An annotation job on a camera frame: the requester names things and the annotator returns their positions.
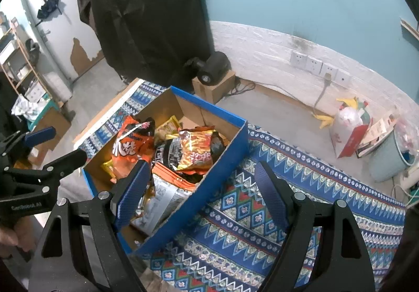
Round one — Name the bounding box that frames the orange black snack bag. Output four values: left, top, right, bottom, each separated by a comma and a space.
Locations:
112, 116, 156, 179

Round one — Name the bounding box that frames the orange white snack bag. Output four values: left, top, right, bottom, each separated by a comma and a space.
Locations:
130, 161, 205, 236

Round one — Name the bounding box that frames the yellow snack bag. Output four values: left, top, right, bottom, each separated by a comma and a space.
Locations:
154, 115, 182, 144

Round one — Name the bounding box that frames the red fries snack bag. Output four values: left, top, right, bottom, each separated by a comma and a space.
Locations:
177, 127, 226, 175

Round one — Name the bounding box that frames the left hand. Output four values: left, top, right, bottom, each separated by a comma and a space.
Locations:
0, 216, 36, 259

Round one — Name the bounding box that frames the wooden shelf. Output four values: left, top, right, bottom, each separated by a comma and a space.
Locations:
1, 13, 53, 103

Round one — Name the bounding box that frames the blue patterned tablecloth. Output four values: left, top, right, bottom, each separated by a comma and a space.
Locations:
81, 80, 406, 291

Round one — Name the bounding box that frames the light blue waste bin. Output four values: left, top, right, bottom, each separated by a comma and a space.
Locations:
368, 120, 418, 182

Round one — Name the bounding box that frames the red white paper bag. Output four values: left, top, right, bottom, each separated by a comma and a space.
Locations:
329, 97, 372, 159

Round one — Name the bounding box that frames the yellow banana peel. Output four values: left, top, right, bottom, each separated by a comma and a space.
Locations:
312, 112, 334, 129

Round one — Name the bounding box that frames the cardboard box blue rim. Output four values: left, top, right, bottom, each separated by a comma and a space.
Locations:
83, 87, 249, 255

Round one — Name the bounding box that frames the small cardboard box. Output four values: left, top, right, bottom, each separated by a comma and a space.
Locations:
192, 70, 236, 105

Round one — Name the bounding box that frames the black hanging cloth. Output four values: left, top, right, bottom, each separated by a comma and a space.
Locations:
78, 0, 212, 85

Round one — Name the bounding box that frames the black round speaker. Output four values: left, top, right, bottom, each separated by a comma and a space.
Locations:
183, 51, 231, 86

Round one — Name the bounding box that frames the white wall socket strip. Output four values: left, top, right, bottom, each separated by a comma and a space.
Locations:
290, 51, 351, 88

